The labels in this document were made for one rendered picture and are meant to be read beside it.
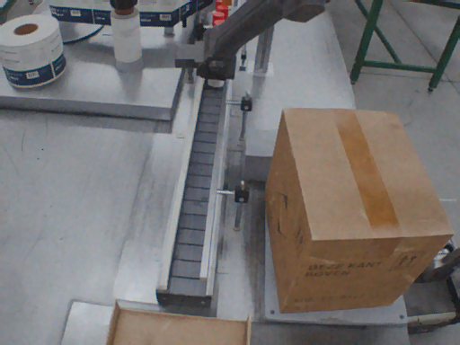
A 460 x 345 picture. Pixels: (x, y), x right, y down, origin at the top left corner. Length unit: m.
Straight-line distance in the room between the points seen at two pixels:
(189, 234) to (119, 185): 0.25
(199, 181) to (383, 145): 0.42
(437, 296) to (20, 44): 1.71
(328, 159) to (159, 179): 0.47
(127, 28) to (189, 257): 0.70
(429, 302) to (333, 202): 1.14
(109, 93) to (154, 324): 0.69
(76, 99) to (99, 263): 0.52
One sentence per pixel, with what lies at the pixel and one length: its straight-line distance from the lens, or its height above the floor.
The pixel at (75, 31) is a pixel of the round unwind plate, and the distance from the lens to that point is 1.54.
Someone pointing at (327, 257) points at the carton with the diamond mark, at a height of 1.07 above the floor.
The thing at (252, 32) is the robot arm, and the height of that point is 1.24.
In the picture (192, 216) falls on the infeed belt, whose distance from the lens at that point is 0.87.
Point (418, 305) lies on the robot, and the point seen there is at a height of 0.24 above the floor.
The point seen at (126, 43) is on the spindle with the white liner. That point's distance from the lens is 1.24.
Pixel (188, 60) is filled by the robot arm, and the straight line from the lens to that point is 0.96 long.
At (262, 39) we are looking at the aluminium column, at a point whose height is 0.96.
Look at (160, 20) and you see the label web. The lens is 1.44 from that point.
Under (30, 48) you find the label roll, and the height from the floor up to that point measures 1.01.
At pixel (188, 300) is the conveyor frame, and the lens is 0.80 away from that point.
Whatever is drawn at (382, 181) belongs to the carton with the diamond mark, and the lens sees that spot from 0.69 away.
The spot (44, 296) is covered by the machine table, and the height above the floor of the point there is 0.83.
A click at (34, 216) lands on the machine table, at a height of 0.83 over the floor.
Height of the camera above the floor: 1.58
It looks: 47 degrees down
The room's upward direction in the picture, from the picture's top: 7 degrees clockwise
